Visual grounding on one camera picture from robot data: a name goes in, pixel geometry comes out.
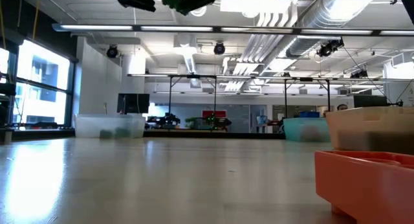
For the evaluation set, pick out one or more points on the silver ventilation duct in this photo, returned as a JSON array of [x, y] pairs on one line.
[[323, 17]]

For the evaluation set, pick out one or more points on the red toy brick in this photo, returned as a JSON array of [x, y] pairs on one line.
[[365, 185]]

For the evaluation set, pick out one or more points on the clear plastic bin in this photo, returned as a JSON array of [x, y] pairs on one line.
[[110, 122]]

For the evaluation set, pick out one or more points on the blue rectangular object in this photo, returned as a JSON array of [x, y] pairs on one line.
[[309, 114]]

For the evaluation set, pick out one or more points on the teal plastic bin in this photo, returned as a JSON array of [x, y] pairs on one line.
[[307, 125]]

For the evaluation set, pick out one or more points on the red wall sign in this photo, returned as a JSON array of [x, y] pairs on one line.
[[207, 114]]

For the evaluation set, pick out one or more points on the orange plastic bin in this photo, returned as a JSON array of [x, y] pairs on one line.
[[365, 120]]

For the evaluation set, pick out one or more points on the black equipment stand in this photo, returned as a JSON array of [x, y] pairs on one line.
[[4, 89]]

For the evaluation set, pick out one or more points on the overhead light bar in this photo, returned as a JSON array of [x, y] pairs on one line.
[[194, 28]]

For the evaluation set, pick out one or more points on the black aluminium table frame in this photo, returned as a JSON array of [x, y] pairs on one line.
[[181, 134]]

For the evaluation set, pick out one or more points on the black ceiling spotlight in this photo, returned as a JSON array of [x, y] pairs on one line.
[[330, 47], [112, 51], [359, 73], [219, 48]]

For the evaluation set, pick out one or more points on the black computer monitor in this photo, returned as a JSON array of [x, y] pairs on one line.
[[370, 101], [133, 103]]

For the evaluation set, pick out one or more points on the large bright window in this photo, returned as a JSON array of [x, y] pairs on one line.
[[42, 85]]

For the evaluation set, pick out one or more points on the person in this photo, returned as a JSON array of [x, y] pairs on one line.
[[342, 107]]

